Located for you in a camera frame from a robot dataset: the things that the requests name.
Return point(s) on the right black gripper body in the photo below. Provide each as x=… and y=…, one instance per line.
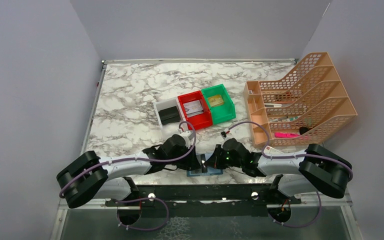
x=215, y=160

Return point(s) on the blue card holder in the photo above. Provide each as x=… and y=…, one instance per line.
x=210, y=171

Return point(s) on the gold credit card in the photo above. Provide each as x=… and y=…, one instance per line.
x=215, y=101

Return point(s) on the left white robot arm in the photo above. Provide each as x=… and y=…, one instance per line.
x=92, y=177

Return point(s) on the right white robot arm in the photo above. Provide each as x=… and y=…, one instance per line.
x=312, y=169

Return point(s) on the stack of cards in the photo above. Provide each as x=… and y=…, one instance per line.
x=193, y=108

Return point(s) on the white red box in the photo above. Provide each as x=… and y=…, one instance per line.
x=268, y=150

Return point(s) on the white plastic bin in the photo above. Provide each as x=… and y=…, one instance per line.
x=171, y=128

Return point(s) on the green plastic bin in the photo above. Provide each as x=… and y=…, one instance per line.
x=223, y=112

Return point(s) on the red plastic bin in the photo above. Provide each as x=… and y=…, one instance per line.
x=199, y=121

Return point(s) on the pink marker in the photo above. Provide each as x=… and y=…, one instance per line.
x=284, y=135

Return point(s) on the black wallet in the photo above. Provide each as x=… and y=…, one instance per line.
x=169, y=115

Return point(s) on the pens in organizer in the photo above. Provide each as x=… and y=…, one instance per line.
x=280, y=118

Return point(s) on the orange file organizer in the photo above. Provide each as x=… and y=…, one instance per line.
x=316, y=94

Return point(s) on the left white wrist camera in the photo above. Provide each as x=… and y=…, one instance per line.
x=188, y=136

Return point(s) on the black mounting rail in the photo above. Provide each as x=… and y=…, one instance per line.
x=202, y=200

